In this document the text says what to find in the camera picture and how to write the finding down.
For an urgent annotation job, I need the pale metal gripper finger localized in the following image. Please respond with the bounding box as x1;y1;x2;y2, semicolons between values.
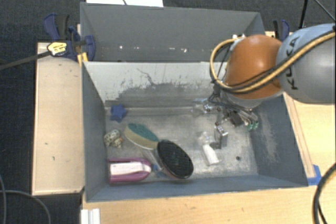
209;125;225;150
221;132;230;149

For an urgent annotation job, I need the clear bottle with white cap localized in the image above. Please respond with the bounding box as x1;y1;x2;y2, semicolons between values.
196;130;221;167

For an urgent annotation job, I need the clear plastic tube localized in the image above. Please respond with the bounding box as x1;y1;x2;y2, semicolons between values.
140;147;165;175

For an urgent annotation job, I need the green and yellow sponge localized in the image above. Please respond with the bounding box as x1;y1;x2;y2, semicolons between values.
123;123;160;151

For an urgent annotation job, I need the blue star toy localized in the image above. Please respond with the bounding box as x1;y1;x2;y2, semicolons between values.
109;103;129;123

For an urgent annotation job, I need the grey metal bin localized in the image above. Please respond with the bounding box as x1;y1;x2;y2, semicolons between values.
79;2;309;203

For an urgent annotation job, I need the white spotted toy animal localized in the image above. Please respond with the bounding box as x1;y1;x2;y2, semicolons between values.
103;129;124;149

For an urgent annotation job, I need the pale wood board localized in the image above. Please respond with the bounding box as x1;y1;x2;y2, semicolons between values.
31;39;86;196

